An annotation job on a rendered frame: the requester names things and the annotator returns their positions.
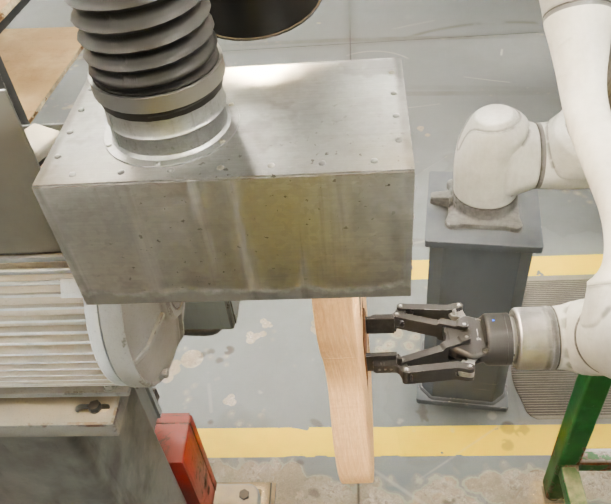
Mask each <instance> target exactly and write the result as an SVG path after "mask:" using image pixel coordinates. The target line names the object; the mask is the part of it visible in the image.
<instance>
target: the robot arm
mask: <svg viewBox="0 0 611 504"><path fill-rule="evenodd" d="M539 3H540V8H541V13H542V20H543V27H544V31H545V35H546V38H547V42H548V45H549V49H550V53H551V57H552V61H553V66H554V70H555V75H556V80H557V85H558V90H559V95H560V100H561V105H562V110H561V112H559V113H558V114H557V115H555V116H554V117H552V118H551V119H550V120H549V121H548V122H539V123H533V122H530V121H528V119H527V118H526V116H525V115H524V114H522V113H521V112H520V111H519V110H517V109H515V108H513V107H510V106H506V105H502V104H491V105H487V106H484V107H482V108H480V109H478V110H476V111H475V112H474V113H473V114H472V115H471V116H470V117H469V118H468V120H467V121H466V123H465V125H464V127H463V129H462V131H461V133H460V136H459V138H458V141H457V145H456V150H455V157H454V166H453V179H450V180H448V181H447V189H448V190H447V191H439V192H432V193H431V198H432V199H430V203H431V204H433V205H438V206H443V207H447V208H448V216H447V218H446V220H445V226H446V228H448V229H451V230H453V229H460V228H468V229H487V230H504V231H509V232H513V233H518V232H521V230H522V226H523V224H522V222H521V220H520V218H519V207H518V194H520V193H523V192H526V191H529V190H532V189H558V190H563V189H585V188H590V189H591V192H592V194H593V197H594V199H595V202H596V205H597V208H598V211H599V214H600V218H601V223H602V229H603V239H604V253H603V260H602V264H601V266H600V268H599V270H598V271H597V273H596V274H595V275H594V276H593V277H592V278H591V279H590V280H588V281H587V288H586V294H585V299H579V300H575V301H570V302H567V303H564V304H561V305H556V306H541V307H514V308H512V309H511V310H510V312H509V314H508V313H484V314H482V315H481V316H480V317H479V318H473V317H469V316H466V315H465V314H464V312H463V304H462V303H453V304H448V305H436V304H405V303H399V304H397V309H396V311H395V312H394V313H393V314H382V315H381V314H379V315H378V314H374V315H371V316H365V323H366V333H367V334H380V333H394V331H395V332H396V330H397V329H401V330H406V331H411V332H416V333H420V334H425V335H430V336H434V337H437V339H439V340H442V341H444V342H442V343H441V344H440V345H438V346H435V347H432V348H428V349H425V350H421V351H418V352H415V353H411V354H408V355H405V356H400V355H399V354H397V352H378V353H366V361H367V370H368V371H374V372H375V373H398V374H399V375H400V377H401V378H402V382H403V383H404V384H416V383H426V382H436V381H446V380H456V379H457V380H463V381H469V382H470V381H473V380H474V373H475V365H477V364H479V363H483V362H484V364H485V365H487V366H508V365H512V364H513V366H514V368H515V369H517V370H552V369H557V370H566V371H570V372H574V373H578V374H581V375H589V376H606V377H608V378H610V379H611V0H539ZM405 311H406V312H405ZM402 320H403V321H404V322H402ZM444 327H445V328H444ZM458 360H460V361H461V362H456V361H458ZM454 361H455V362H454Z"/></svg>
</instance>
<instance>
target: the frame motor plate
mask: <svg viewBox="0 0 611 504"><path fill-rule="evenodd" d="M128 399H129V396H104V397H39V398H0V437H57V436H118V435H119V433H120V430H121V426H122V422H123V418H124V414H125V410H126V407H127V403H128Z"/></svg>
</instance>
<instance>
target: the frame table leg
mask: <svg viewBox="0 0 611 504"><path fill-rule="evenodd" d="M610 387H611V379H610V378H608V377H606V376H589V375H581V374H578V376H577V379H576V382H575V385H574V388H573V391H572V394H571V397H570V400H569V403H568V406H567V409H566V412H565V415H564V418H563V421H562V424H561V427H560V430H559V433H558V436H557V439H556V442H555V445H554V448H553V451H552V454H551V457H550V460H549V463H548V466H547V469H546V472H545V476H544V479H543V486H544V490H545V495H546V498H547V499H549V500H550V501H557V500H559V499H564V496H563V492H562V488H561V484H560V480H559V476H558V474H557V470H558V468H559V466H560V465H580V463H581V460H582V457H583V455H584V452H585V450H586V447H587V445H588V442H589V440H590V437H591V435H592V432H593V430H594V427H595V424H596V422H597V419H598V417H599V415H600V412H601V410H602V407H603V405H604V402H605V400H606V397H607V394H608V392H609V389H610Z"/></svg>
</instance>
